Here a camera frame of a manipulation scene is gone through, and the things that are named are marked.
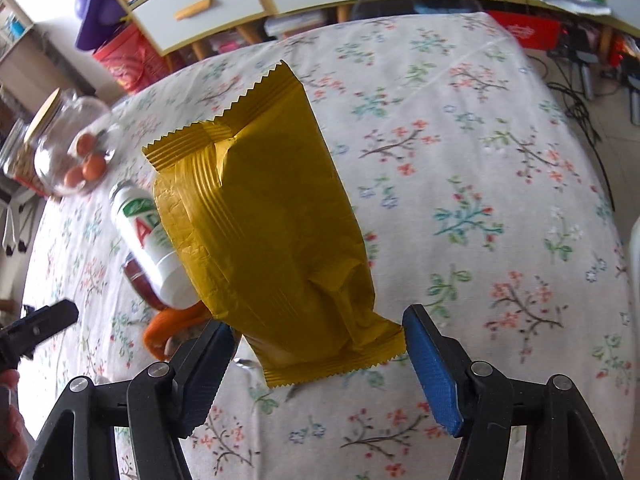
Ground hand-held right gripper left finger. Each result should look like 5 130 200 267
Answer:
20 319 237 480

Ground red jar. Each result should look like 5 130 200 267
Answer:
122 252 168 311

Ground orange peel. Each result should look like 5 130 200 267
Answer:
142 302 211 361

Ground clear chair back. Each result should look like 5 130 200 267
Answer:
357 0 483 17

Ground floral tablecloth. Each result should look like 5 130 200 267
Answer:
22 10 636 480

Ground gold snack wrapper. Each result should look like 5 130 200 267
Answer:
141 60 407 389

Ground red patterned bag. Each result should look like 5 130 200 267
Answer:
92 22 173 95

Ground red flat box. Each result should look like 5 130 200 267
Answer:
487 10 561 51

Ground wooden shelf cabinet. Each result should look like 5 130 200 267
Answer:
90 0 640 61

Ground purple plastic object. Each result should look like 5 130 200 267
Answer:
75 0 131 51

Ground white plastic bottle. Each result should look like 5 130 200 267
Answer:
109 180 201 308

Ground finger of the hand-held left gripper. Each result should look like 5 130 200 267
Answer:
0 300 80 368

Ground black floor cables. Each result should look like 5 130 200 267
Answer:
545 55 616 201

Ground person's left hand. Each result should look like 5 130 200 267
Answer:
0 367 26 471

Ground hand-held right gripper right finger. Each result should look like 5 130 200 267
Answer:
401 304 628 480

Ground clear glass jar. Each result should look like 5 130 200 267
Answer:
25 89 123 198

